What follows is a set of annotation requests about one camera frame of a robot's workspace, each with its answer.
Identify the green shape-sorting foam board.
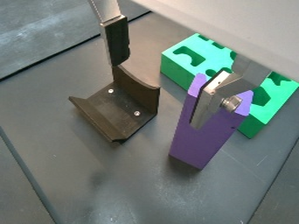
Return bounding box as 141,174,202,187
161,33,299,138

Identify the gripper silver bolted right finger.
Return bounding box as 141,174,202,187
191,55,272,129

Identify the purple arch block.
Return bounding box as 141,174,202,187
170,73,254,170

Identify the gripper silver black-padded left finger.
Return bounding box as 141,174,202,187
89,0,130,67

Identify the black curved holder stand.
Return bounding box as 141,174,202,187
70,66,161,142

